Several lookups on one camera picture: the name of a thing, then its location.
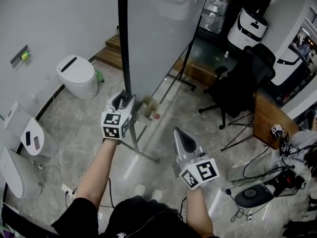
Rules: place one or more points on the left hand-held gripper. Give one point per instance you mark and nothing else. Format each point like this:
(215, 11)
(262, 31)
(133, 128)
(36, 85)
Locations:
(114, 125)

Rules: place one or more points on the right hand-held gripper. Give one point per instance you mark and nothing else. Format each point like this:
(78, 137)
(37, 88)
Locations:
(198, 172)

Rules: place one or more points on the grey whiteboard panel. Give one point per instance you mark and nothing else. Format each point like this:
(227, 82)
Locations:
(161, 33)

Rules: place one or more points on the person's right forearm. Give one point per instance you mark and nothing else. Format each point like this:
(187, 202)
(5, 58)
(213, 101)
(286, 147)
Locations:
(198, 212)

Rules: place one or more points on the person's left forearm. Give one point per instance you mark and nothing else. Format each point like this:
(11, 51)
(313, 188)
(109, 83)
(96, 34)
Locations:
(99, 172)

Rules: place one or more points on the red ball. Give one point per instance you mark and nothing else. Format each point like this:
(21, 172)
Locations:
(157, 116)

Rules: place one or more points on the person's white shoe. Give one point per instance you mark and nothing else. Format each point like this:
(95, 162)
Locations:
(140, 190)
(157, 195)

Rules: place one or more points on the green plastic bottle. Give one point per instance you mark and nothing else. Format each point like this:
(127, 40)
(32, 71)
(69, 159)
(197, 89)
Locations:
(99, 76)

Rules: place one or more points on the white smart toilet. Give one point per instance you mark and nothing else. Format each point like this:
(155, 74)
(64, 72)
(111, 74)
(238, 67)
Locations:
(79, 80)

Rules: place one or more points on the black round base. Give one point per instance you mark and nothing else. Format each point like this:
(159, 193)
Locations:
(252, 195)

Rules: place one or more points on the wooden steps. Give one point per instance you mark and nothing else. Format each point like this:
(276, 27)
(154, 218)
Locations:
(111, 51)

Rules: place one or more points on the white toilet with flat lid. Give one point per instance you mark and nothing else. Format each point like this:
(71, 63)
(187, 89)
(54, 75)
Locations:
(42, 147)

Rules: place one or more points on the person's black clothing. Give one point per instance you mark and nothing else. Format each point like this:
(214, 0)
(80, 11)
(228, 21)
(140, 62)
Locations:
(138, 219)

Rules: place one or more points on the white power strip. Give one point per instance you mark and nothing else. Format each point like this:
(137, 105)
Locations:
(68, 189)

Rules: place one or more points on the grey phone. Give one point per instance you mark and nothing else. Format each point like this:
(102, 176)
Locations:
(37, 143)

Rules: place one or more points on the black phone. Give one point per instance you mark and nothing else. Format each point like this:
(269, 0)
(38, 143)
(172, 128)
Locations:
(27, 137)

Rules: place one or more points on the wooden table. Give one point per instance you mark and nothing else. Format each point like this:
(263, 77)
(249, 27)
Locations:
(270, 118)

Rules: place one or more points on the black office chair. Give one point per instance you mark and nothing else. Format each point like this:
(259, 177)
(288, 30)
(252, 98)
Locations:
(237, 88)

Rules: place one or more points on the white toilet seat cover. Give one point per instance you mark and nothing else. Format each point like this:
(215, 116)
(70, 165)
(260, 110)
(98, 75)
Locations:
(12, 172)

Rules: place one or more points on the small white bottle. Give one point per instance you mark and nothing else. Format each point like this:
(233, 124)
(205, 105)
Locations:
(226, 55)

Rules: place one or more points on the white and black machine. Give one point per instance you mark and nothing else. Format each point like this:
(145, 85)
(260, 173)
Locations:
(287, 66)

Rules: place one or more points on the plastic wrapped crate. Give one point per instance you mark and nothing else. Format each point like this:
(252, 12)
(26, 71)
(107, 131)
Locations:
(214, 11)

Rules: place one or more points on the white service robot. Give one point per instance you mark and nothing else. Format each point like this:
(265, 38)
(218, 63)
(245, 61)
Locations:
(247, 27)

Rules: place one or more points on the white wall panel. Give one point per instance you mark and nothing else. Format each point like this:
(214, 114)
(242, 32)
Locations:
(11, 114)

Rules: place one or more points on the black wall shelf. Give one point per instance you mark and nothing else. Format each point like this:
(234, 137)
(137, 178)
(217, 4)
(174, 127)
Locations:
(18, 56)

